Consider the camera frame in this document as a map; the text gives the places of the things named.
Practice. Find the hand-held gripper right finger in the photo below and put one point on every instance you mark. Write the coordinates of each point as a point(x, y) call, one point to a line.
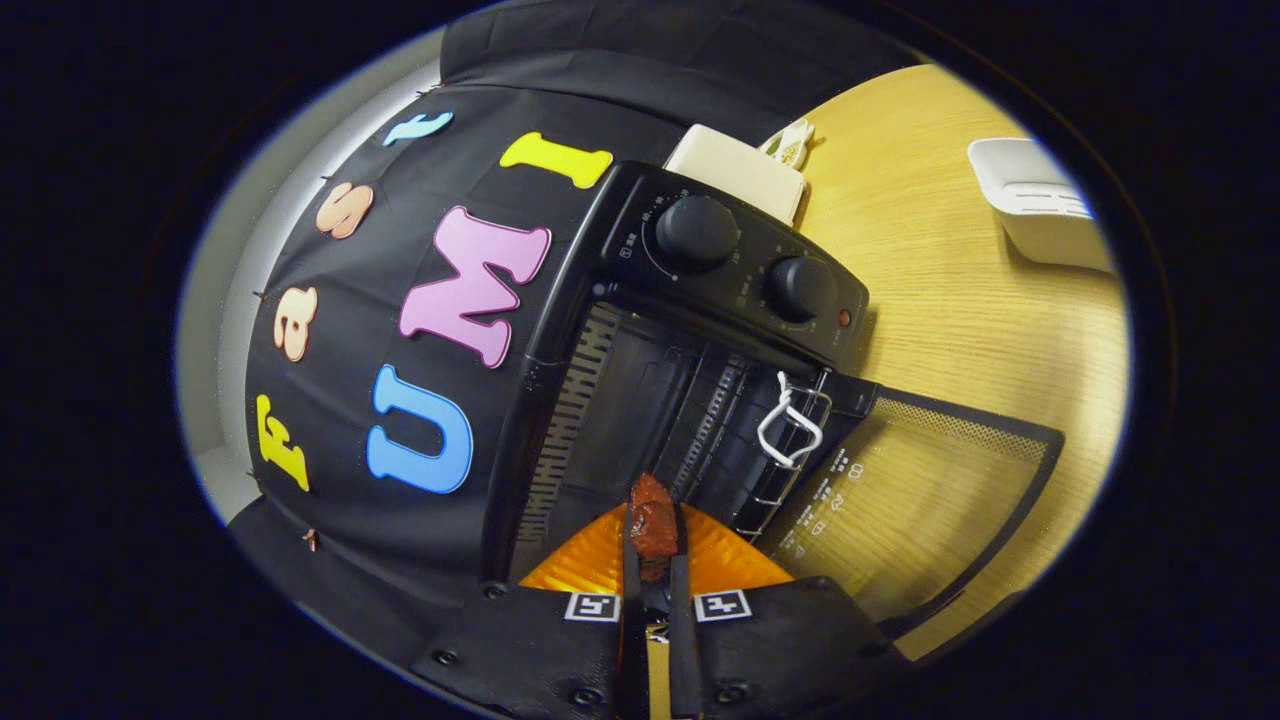
point(780, 650)

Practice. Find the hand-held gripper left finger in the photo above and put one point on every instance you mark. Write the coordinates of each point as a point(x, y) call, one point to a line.
point(540, 650)

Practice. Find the reddish brown steak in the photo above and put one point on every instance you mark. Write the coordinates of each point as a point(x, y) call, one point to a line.
point(653, 520)

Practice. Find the black toaster oven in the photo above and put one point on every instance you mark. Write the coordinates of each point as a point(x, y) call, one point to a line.
point(740, 270)

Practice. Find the white pop-up toaster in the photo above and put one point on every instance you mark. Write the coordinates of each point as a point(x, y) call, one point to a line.
point(735, 170)

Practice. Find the small white dish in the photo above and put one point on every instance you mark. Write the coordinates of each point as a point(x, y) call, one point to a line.
point(792, 145)

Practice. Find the white rectangular tray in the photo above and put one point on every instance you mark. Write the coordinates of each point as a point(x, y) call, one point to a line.
point(1040, 210)

